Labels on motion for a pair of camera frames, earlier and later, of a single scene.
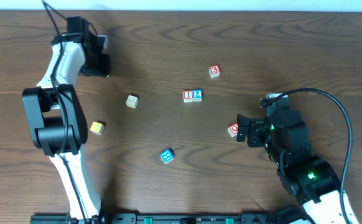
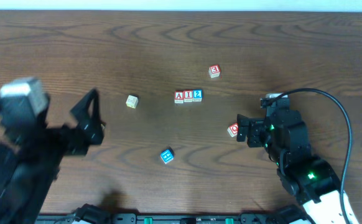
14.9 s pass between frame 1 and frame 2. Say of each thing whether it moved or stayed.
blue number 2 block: stayed
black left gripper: moved
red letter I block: stayed
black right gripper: stayed
